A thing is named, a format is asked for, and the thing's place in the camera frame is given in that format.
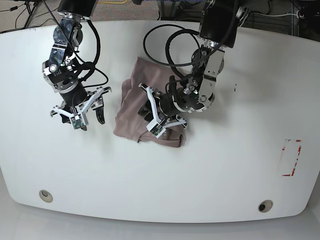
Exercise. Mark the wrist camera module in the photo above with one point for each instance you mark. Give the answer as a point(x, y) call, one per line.
point(79, 121)
point(155, 128)

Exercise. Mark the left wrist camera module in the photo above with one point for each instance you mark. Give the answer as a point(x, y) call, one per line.
point(155, 128)

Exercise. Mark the table grommet hole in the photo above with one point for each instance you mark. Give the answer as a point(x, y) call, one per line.
point(45, 196)
point(265, 206)

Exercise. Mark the black tripod stand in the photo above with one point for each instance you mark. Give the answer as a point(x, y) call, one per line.
point(30, 7)

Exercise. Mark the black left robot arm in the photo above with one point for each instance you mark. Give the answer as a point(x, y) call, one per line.
point(194, 92)

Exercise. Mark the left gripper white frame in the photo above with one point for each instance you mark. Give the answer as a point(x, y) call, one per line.
point(160, 106)

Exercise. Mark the right table grommet hole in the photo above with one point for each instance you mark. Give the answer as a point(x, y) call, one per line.
point(265, 206)

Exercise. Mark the left table grommet hole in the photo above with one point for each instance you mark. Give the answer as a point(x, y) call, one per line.
point(45, 196)

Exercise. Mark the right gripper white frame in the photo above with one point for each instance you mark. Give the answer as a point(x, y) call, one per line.
point(94, 100)

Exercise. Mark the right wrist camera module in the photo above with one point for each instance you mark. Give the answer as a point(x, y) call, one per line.
point(79, 121)

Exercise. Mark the red tape rectangle marking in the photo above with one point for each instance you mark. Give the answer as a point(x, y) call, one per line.
point(289, 157)

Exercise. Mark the mauve t-shirt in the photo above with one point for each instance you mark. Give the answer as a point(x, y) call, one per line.
point(130, 125)

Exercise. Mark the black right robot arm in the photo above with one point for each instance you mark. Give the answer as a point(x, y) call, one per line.
point(66, 72)

